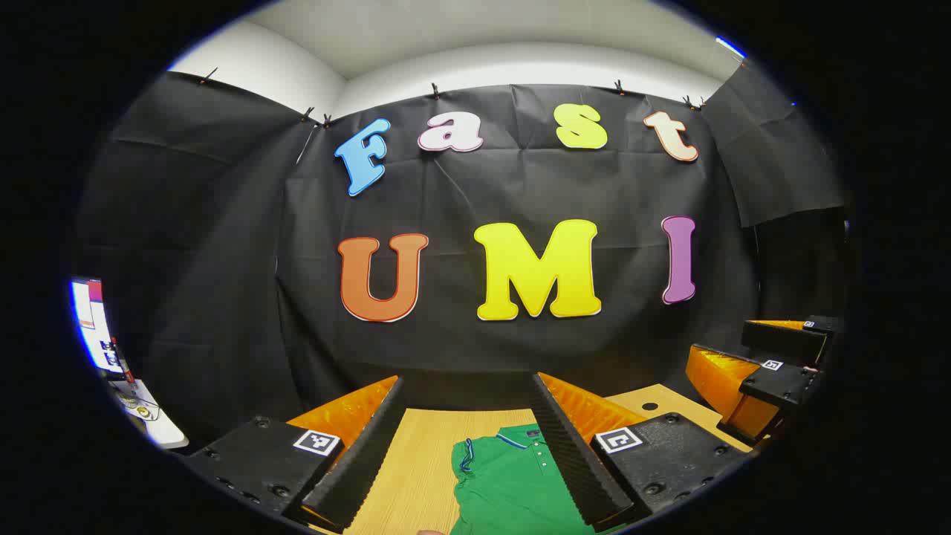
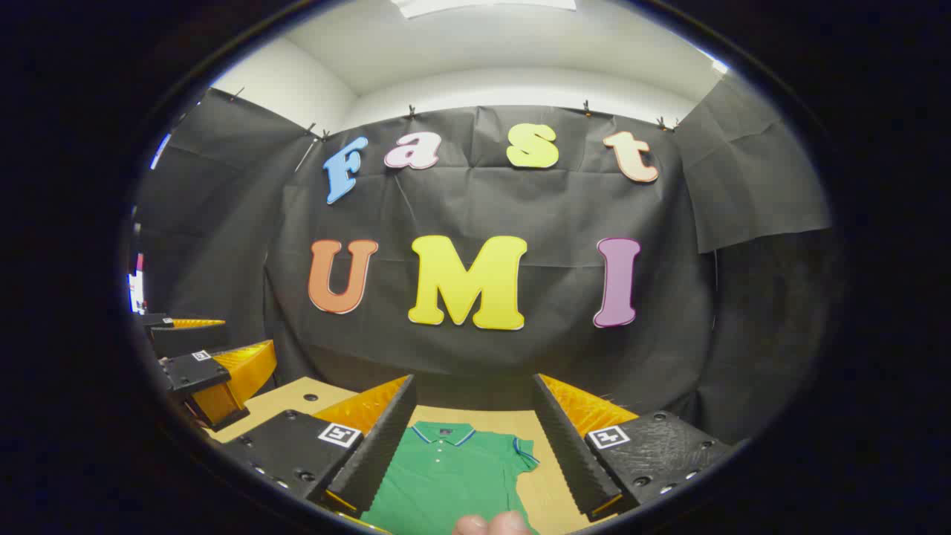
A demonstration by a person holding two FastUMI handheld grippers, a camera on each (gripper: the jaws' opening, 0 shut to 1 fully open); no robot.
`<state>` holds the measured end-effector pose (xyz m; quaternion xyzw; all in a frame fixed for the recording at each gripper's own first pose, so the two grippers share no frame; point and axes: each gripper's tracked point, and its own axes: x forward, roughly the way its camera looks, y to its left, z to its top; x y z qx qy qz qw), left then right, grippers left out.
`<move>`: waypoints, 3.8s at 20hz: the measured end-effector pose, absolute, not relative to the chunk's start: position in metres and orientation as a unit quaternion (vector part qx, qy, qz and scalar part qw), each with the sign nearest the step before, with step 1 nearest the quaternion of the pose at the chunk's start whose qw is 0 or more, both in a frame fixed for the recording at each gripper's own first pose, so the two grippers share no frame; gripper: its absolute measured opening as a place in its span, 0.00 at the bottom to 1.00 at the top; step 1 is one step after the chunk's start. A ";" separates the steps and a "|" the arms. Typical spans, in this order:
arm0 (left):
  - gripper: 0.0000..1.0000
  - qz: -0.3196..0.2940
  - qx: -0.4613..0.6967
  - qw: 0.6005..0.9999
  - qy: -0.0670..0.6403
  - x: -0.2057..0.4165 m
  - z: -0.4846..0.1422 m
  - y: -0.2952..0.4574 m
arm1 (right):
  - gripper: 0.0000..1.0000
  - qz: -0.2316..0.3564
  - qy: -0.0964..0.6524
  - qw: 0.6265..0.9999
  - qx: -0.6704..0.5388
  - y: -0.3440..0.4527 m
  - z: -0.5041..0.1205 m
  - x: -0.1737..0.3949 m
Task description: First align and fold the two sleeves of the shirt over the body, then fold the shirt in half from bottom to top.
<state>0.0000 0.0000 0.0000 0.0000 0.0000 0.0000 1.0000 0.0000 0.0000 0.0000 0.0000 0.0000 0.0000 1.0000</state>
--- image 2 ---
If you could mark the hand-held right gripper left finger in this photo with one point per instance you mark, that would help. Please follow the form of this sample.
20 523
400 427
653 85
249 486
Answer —
379 453

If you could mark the computer monitor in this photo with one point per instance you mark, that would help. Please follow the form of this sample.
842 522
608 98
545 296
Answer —
137 286

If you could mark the black backdrop cloth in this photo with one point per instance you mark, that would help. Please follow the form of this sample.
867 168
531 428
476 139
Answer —
557 208

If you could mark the green T-shirt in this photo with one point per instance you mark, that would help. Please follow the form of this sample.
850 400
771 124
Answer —
446 475

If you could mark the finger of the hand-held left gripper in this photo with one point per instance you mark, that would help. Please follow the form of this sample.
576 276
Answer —
186 342
195 374

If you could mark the white ceiling light panel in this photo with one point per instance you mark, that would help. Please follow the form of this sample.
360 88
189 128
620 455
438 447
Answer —
483 4

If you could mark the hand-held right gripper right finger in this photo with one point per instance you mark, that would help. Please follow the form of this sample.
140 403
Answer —
568 453

